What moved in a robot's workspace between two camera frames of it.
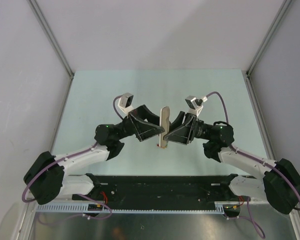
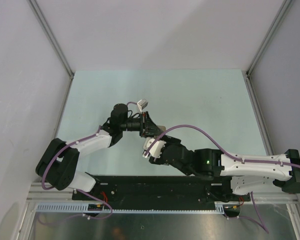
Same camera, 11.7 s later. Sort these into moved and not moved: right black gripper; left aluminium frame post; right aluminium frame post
Moved: right black gripper
Not moved: left aluminium frame post; right aluminium frame post
